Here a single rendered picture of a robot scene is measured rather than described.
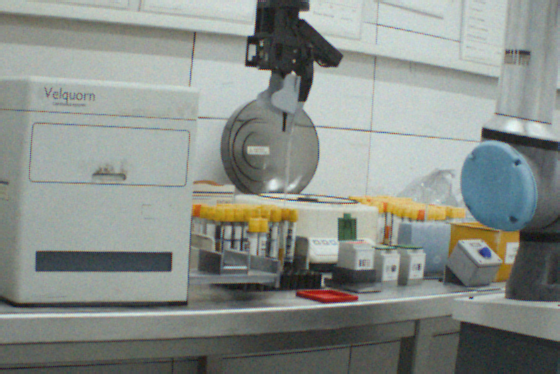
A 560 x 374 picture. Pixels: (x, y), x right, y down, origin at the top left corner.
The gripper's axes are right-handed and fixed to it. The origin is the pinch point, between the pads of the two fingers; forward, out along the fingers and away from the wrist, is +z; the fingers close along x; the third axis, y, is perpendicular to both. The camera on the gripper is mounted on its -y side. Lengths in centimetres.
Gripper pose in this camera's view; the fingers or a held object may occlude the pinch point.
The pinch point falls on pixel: (289, 124)
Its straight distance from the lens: 173.3
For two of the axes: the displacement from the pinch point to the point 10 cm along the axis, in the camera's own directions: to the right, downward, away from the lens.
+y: -7.8, -0.3, -6.2
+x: 6.2, 0.8, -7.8
